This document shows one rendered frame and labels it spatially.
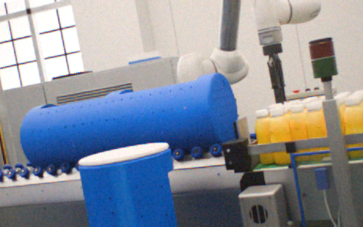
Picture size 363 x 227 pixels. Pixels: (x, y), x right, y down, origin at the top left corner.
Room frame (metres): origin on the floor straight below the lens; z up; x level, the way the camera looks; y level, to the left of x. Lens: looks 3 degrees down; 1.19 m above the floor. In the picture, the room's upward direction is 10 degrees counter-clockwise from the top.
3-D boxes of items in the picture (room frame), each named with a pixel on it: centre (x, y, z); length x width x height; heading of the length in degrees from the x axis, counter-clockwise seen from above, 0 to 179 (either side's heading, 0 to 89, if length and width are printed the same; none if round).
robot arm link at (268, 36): (1.87, -0.36, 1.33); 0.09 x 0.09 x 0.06
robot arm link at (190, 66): (2.55, -0.07, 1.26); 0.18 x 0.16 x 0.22; 112
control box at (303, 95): (1.95, -0.50, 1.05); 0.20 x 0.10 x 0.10; 65
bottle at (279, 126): (1.57, -0.29, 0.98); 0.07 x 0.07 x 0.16
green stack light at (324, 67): (1.29, -0.38, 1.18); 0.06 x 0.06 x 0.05
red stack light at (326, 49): (1.29, -0.38, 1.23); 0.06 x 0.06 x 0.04
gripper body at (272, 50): (1.87, -0.36, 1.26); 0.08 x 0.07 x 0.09; 155
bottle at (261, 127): (1.63, -0.25, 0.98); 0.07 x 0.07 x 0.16
